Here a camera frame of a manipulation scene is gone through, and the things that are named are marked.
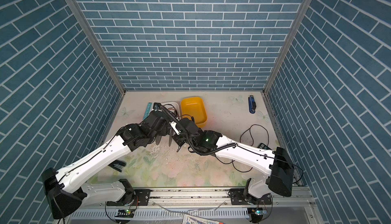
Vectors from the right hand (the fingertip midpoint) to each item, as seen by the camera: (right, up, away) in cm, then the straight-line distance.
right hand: (173, 126), depth 73 cm
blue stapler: (+50, +10, +36) cm, 62 cm away
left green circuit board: (-23, -42, -1) cm, 48 cm away
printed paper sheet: (+9, -42, -5) cm, 43 cm away
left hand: (-6, +1, +4) cm, 7 cm away
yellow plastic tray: (+7, +9, +36) cm, 38 cm away
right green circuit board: (+41, -41, -2) cm, 58 cm away
